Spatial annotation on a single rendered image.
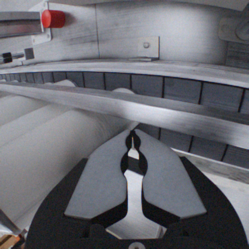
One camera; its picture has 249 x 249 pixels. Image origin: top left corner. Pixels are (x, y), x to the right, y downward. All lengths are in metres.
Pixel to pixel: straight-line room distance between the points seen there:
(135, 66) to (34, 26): 0.25
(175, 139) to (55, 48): 0.29
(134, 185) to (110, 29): 0.25
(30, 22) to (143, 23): 0.24
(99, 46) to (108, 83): 0.09
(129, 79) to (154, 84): 0.03
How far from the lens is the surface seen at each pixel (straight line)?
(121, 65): 0.18
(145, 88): 0.17
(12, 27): 0.35
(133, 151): 0.17
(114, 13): 0.24
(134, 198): 0.30
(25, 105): 0.19
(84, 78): 0.22
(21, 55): 0.31
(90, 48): 0.27
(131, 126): 0.15
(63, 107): 0.16
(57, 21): 0.31
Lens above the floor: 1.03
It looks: 48 degrees down
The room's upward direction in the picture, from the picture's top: 129 degrees counter-clockwise
